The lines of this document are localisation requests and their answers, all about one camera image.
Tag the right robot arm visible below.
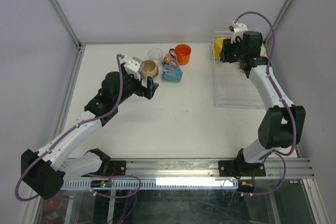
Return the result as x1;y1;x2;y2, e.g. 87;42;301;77
218;30;306;179

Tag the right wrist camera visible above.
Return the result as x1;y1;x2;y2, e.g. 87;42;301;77
229;22;248;42

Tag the blue mug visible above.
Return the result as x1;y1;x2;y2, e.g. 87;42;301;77
161;59;183;83

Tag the clear plastic cup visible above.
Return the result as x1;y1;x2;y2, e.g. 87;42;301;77
148;48;163;67

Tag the orange mug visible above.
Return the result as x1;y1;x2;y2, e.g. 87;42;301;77
169;44;192;66

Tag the beige mug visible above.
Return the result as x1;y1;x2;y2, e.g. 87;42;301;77
140;60;159;81

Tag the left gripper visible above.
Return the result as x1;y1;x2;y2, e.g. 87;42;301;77
114;63;158;105

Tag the yellow mug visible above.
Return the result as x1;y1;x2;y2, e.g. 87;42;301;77
213;37;225;60

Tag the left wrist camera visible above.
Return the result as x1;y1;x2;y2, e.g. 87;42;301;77
121;55;143;80

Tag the pink patterned mug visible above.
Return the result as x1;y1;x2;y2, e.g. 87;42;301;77
162;54;176;66

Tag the clear dish rack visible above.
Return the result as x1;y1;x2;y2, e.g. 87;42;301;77
211;31;265;110

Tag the aluminium mounting rail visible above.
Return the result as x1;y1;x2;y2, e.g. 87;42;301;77
54;154;314;182

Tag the green inside mug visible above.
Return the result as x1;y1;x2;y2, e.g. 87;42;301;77
260;44;267;57

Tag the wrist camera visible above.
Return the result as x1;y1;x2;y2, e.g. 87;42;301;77
229;22;248;42
121;55;143;80

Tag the white cable duct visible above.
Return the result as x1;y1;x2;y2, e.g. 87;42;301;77
61;177;238;191

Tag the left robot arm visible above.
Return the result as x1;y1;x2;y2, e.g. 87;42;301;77
19;63;159;200

